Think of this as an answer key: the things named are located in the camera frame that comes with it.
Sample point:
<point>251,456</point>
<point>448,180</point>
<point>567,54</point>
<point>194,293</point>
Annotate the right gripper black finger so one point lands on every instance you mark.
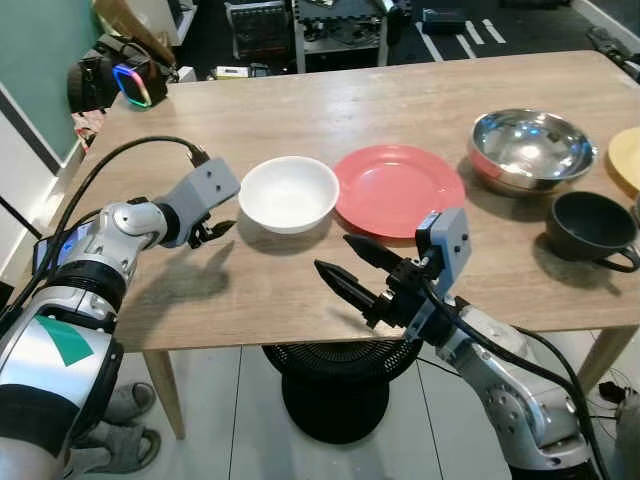
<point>350,287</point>
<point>378,258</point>

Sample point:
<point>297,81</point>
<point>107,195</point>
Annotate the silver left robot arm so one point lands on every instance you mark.
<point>60,350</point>

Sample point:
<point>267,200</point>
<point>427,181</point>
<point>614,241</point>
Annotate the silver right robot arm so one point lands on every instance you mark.
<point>520,400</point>

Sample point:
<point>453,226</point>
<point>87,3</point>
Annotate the red plate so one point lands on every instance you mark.
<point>400,190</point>

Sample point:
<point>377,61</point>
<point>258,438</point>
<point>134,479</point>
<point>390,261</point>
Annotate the white bowl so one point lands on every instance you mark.
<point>288,195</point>

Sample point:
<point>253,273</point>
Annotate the black floor fan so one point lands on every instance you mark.
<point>340,390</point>

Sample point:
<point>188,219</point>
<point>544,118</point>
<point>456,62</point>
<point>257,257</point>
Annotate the small white box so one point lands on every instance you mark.
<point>232,72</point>

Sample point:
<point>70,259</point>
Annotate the wooden table leg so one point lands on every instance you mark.
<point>605,360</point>
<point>165,395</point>

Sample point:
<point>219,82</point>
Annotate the yellow plate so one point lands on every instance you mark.
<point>627,160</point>

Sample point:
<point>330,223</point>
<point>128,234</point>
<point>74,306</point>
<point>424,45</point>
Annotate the grey slipper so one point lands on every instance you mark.
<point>115,450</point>
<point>130,402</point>

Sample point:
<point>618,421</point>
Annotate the stainless steel bowl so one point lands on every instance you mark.
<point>530,150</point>

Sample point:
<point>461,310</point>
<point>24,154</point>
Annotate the black equipment case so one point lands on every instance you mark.
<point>258,30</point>

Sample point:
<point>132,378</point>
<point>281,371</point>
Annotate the brown cardboard sheet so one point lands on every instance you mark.
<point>135,25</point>

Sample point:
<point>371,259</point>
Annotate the black metal rack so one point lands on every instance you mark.
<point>340,30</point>

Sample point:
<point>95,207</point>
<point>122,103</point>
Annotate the black device on floor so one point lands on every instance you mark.
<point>615,52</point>

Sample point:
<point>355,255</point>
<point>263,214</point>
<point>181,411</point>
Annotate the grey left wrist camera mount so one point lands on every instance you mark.
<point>205,190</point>

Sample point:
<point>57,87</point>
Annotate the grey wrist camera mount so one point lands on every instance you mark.
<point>205,190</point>
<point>445,240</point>

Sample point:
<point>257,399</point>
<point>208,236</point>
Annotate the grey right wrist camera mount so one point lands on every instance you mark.
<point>445,240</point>

